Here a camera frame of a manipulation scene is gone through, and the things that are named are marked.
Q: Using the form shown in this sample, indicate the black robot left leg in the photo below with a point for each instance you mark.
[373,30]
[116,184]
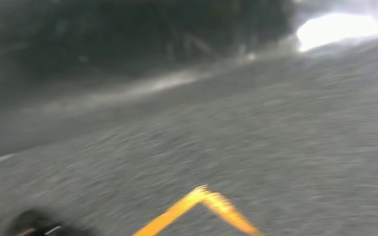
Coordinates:
[35,226]

